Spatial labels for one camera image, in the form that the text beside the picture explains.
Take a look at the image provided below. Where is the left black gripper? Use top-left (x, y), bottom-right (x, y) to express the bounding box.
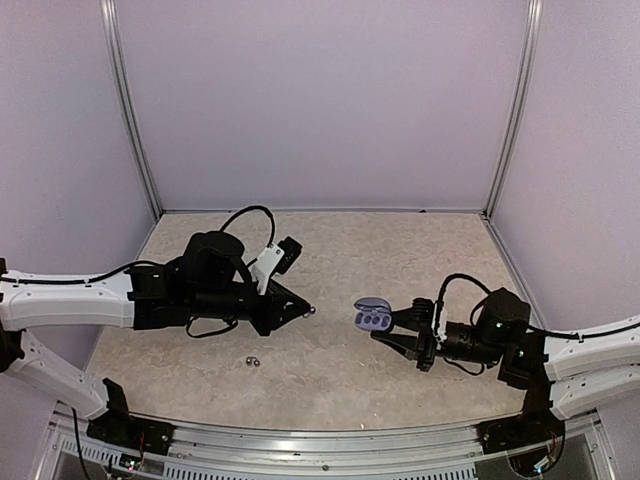
top-left (190, 280), bottom-right (310, 337)

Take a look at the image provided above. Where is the blue-grey earbud charging case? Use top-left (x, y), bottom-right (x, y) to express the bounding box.
top-left (354, 297), bottom-right (392, 332)

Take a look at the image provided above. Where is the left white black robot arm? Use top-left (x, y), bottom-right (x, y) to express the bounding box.
top-left (1, 231), bottom-right (315, 445)

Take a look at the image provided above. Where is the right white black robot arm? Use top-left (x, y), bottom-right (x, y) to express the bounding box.
top-left (355, 288), bottom-right (639, 444)

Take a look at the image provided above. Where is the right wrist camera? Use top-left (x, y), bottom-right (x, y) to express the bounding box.
top-left (431, 300), bottom-right (447, 349)

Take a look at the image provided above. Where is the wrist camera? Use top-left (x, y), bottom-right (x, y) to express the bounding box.
top-left (431, 300), bottom-right (447, 349)
top-left (249, 236), bottom-right (302, 296)

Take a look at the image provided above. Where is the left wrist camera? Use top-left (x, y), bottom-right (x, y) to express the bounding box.
top-left (249, 236), bottom-right (302, 296)

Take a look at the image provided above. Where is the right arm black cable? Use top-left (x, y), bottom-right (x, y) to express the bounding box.
top-left (437, 272), bottom-right (640, 341)

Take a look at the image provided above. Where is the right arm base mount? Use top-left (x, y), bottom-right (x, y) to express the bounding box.
top-left (476, 386), bottom-right (566, 454)

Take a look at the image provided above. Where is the front aluminium rail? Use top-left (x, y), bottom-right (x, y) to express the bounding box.
top-left (31, 405), bottom-right (616, 479)

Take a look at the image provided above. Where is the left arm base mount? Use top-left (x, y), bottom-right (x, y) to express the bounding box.
top-left (87, 378), bottom-right (175, 456)

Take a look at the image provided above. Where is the left aluminium frame post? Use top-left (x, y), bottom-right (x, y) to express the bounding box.
top-left (99, 0), bottom-right (164, 222)

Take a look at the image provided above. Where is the aluminium frame post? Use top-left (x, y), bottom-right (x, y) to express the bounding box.
top-left (99, 0), bottom-right (164, 222)
top-left (483, 0), bottom-right (544, 223)

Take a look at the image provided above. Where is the right aluminium frame post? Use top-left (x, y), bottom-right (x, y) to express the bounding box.
top-left (483, 0), bottom-right (544, 223)

